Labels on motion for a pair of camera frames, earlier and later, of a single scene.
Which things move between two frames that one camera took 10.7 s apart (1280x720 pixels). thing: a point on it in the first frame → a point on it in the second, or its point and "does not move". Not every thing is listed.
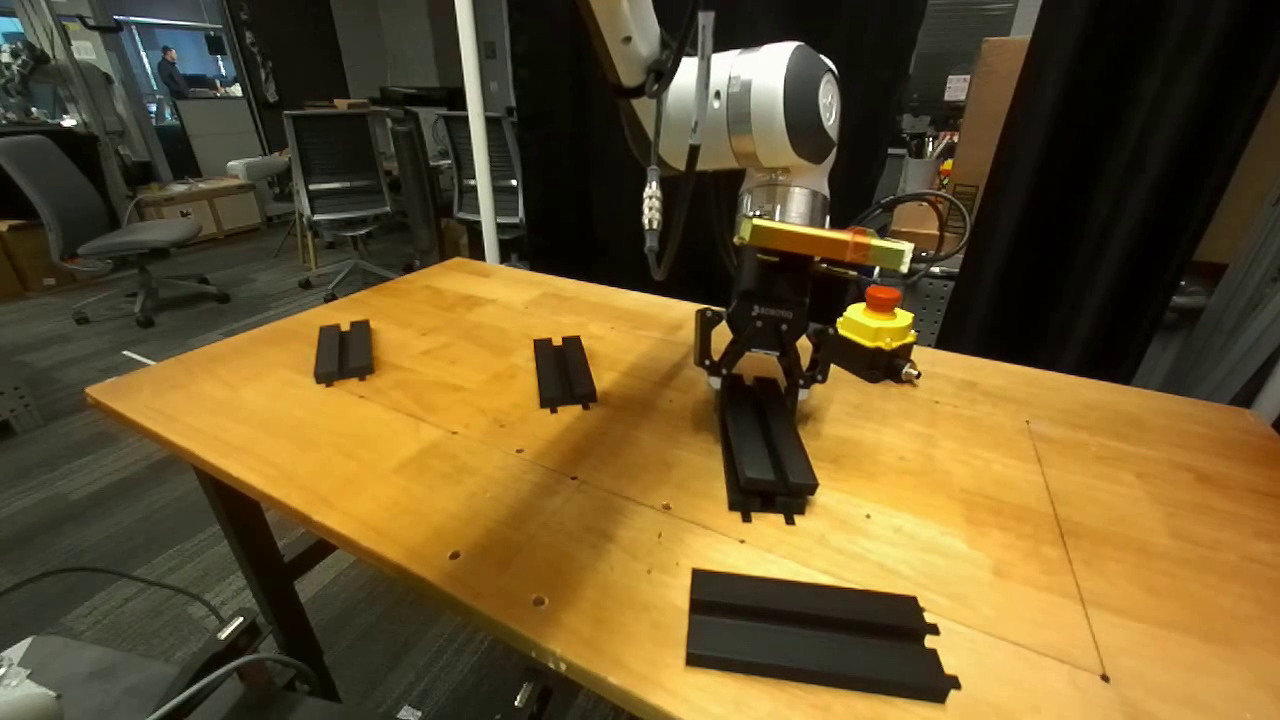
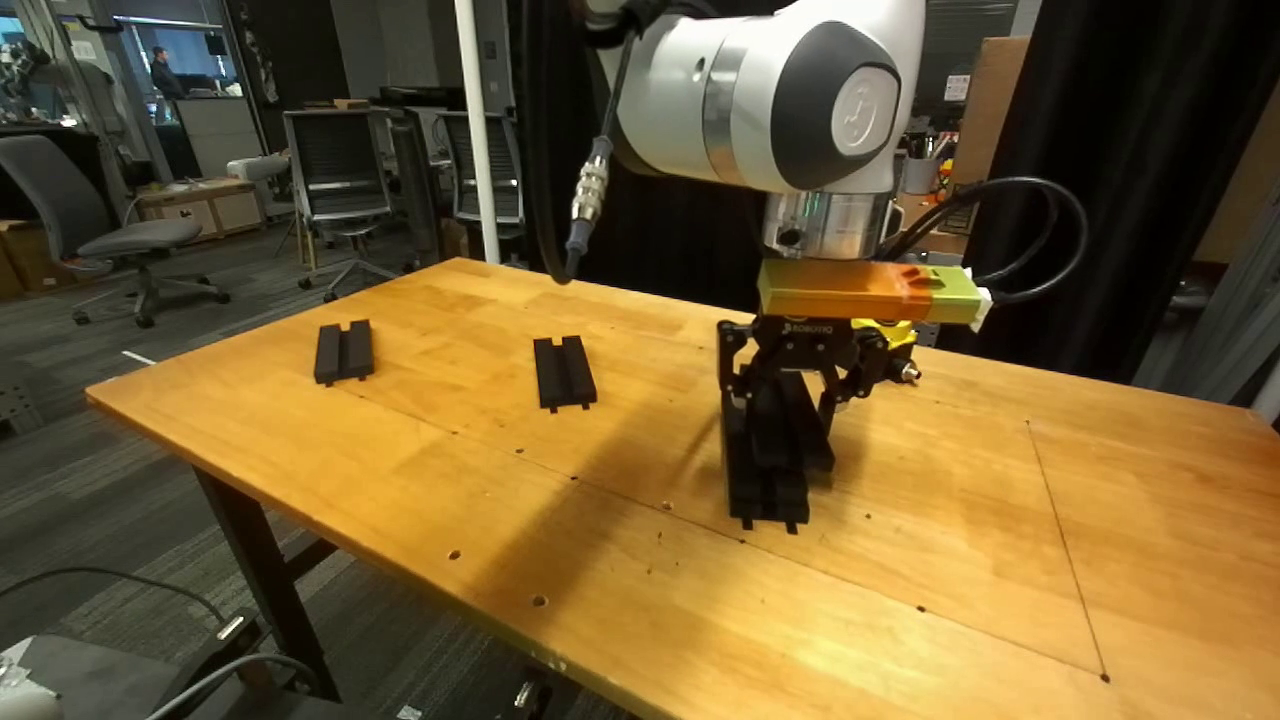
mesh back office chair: [340, 181] does not move
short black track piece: [562, 373] does not move
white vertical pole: [478, 129] does not move
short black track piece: [340, 354] does not move
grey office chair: [80, 222] does not move
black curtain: [587, 139] does not move
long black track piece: [812, 628] → [771, 447]
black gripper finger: [796, 380] → [822, 453]
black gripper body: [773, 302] → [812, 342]
